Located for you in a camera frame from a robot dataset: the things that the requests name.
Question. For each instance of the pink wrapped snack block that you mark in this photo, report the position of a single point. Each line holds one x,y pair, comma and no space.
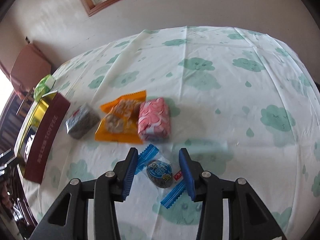
154,120

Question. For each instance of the brown cardboard box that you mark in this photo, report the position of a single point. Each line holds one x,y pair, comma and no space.
29,68

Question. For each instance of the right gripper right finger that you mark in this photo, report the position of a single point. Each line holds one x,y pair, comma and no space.
249,218

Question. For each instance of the white cloud-pattern tablecloth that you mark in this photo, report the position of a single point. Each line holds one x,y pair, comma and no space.
241,102

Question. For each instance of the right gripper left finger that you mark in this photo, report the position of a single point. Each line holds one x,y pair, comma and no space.
67,217

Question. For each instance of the green tissue pack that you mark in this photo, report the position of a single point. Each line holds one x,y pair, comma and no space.
43,87

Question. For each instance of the orange snack packet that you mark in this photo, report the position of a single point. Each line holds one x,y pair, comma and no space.
120,124

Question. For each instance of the grey speckled snack block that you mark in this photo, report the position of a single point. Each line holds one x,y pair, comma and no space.
81,121

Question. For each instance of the blue white biscuit pack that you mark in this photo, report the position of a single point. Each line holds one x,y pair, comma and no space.
27,142

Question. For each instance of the blue round candy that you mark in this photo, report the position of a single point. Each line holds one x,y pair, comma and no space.
163,173

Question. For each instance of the red gold metal tin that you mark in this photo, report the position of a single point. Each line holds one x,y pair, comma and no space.
47,115

